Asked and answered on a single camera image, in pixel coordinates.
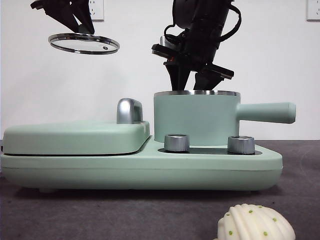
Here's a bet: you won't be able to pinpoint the green pot with handle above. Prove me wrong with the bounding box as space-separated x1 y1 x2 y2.
152 89 297 147

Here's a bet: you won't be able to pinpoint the pale grey right camera box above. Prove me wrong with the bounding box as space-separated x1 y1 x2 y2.
159 35 176 51

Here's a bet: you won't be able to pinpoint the silver grill cover handle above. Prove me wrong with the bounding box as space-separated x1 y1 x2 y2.
116 98 144 125

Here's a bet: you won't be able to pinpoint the glass lid with green knob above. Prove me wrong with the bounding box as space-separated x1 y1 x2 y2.
48 24 121 56

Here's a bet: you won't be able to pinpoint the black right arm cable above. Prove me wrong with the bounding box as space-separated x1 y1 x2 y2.
217 3 243 45

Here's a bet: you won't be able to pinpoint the silver control knob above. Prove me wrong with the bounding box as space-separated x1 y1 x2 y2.
226 135 256 155
163 134 190 153

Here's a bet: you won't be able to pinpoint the white wall socket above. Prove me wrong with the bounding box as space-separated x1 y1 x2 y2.
87 0 105 23
305 0 320 22

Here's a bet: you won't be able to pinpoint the green grill cover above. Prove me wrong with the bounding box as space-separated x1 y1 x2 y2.
2 120 151 156

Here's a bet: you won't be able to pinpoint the ribbed white bun green dots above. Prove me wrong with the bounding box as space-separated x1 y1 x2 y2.
216 203 296 240

